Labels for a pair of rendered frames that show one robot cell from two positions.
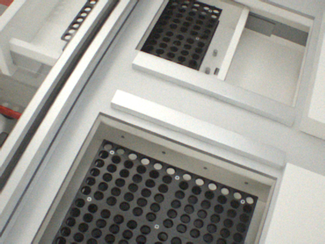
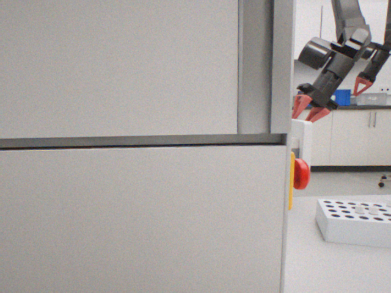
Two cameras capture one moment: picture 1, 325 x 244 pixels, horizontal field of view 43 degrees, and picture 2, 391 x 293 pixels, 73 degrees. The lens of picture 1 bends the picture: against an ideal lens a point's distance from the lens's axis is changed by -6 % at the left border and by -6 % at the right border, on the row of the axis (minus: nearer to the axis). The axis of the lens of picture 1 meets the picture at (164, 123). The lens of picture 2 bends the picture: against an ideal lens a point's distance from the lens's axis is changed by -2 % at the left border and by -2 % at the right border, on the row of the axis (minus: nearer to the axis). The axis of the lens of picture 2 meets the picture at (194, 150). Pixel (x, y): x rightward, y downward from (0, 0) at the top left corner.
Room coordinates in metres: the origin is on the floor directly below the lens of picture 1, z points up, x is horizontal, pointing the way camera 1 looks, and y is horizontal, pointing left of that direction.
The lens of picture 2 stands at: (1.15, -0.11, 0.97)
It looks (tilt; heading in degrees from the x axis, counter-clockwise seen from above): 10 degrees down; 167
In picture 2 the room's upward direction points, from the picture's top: 1 degrees counter-clockwise
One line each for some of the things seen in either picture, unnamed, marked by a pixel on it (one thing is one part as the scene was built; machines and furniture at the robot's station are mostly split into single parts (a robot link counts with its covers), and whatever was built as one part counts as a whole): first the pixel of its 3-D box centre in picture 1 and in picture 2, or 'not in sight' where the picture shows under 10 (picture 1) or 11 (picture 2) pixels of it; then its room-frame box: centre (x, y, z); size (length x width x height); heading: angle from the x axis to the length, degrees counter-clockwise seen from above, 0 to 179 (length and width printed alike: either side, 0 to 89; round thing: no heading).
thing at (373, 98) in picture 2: not in sight; (366, 99); (-2.05, 3.19, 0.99); 0.40 x 0.31 x 0.17; 73
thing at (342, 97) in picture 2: not in sight; (322, 97); (-2.16, 2.54, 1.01); 0.61 x 0.41 x 0.22; 73
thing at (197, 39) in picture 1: (143, 33); not in sight; (0.51, 0.06, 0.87); 0.22 x 0.18 x 0.06; 77
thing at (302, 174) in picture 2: not in sight; (294, 174); (0.86, 0.09, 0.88); 0.04 x 0.03 x 0.04; 167
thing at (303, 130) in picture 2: not in sight; (283, 140); (0.55, 0.25, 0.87); 0.29 x 0.02 x 0.11; 167
